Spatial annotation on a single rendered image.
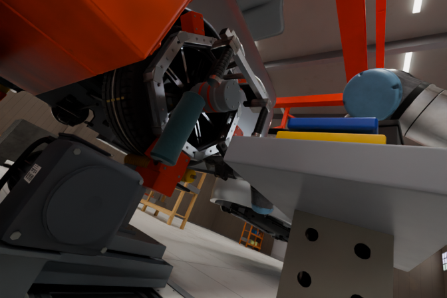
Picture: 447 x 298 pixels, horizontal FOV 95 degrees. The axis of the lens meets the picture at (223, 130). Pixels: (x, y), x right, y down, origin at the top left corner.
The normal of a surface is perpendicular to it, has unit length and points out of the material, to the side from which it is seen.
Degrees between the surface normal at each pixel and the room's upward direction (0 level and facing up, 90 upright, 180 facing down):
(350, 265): 90
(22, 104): 90
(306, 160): 90
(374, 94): 125
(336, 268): 90
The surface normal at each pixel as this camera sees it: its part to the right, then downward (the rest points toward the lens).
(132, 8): 0.79, 0.03
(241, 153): -0.51, -0.54
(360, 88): -0.87, 0.08
